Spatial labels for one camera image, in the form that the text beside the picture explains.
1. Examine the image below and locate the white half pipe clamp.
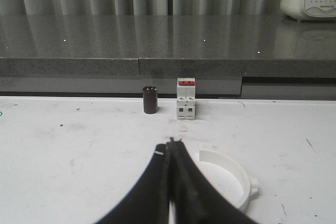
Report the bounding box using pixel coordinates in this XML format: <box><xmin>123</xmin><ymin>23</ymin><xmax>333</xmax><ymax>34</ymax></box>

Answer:
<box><xmin>169</xmin><ymin>143</ymin><xmax>260</xmax><ymax>224</ymax></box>

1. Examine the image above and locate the white circuit breaker red switch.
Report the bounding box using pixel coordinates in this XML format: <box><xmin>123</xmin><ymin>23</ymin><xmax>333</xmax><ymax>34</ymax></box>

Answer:
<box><xmin>176</xmin><ymin>78</ymin><xmax>196</xmax><ymax>120</ymax></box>

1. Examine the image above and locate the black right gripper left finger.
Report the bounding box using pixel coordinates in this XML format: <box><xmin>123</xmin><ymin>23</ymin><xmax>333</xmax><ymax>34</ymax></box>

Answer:
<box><xmin>98</xmin><ymin>144</ymin><xmax>170</xmax><ymax>223</ymax></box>

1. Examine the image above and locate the grey stone counter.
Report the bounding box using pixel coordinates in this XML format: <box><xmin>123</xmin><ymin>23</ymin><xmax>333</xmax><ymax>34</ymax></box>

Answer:
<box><xmin>1</xmin><ymin>15</ymin><xmax>335</xmax><ymax>100</ymax></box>

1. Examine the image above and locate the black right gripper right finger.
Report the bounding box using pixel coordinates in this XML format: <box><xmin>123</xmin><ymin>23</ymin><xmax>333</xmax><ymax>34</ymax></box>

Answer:
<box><xmin>169</xmin><ymin>137</ymin><xmax>259</xmax><ymax>224</ymax></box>

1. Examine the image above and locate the dark brown cylindrical capacitor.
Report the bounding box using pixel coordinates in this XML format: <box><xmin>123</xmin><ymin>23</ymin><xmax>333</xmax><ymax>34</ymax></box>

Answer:
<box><xmin>142</xmin><ymin>86</ymin><xmax>158</xmax><ymax>114</ymax></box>

